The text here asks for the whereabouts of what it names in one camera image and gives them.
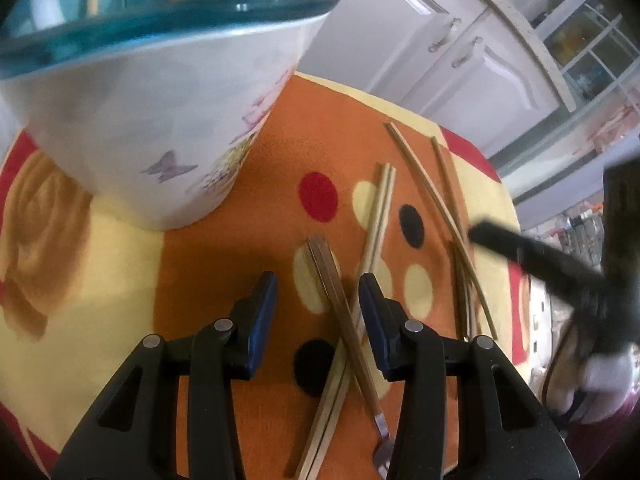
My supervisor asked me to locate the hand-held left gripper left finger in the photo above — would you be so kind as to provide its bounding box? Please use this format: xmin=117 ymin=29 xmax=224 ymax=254
xmin=52 ymin=271 xmax=279 ymax=480

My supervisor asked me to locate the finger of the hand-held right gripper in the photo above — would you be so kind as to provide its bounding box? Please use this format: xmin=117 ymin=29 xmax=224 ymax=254
xmin=470 ymin=219 xmax=604 ymax=297

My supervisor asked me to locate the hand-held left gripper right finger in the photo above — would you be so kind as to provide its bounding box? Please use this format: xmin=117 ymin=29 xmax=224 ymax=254
xmin=359 ymin=272 xmax=581 ymax=480

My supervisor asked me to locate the dark brown chopstick pair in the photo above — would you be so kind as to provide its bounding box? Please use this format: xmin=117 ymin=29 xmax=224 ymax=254
xmin=306 ymin=234 xmax=397 ymax=478

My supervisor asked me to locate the light wooden chopstick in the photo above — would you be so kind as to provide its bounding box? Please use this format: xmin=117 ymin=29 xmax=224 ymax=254
xmin=287 ymin=162 xmax=391 ymax=478
xmin=300 ymin=166 xmax=397 ymax=480

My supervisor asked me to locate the floral container with teal rim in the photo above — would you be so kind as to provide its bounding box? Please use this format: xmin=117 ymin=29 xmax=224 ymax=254
xmin=0 ymin=0 xmax=344 ymax=232

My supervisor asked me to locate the colourful patterned tablecloth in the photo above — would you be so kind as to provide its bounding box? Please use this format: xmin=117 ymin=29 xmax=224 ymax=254
xmin=0 ymin=72 xmax=533 ymax=480

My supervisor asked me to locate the white cabinet door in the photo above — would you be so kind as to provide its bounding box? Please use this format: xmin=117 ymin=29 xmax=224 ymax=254
xmin=400 ymin=10 xmax=565 ymax=157
xmin=300 ymin=0 xmax=490 ymax=107

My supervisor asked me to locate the dark red clothing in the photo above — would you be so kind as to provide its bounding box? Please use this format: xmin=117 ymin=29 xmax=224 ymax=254
xmin=550 ymin=385 xmax=640 ymax=480

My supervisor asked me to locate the glass door cabinet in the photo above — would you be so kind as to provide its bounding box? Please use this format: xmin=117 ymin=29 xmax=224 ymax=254
xmin=510 ymin=0 xmax=640 ymax=206

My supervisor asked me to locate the metal cabinet handle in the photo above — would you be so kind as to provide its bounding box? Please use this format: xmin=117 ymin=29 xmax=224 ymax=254
xmin=452 ymin=36 xmax=483 ymax=68
xmin=428 ymin=17 xmax=463 ymax=53

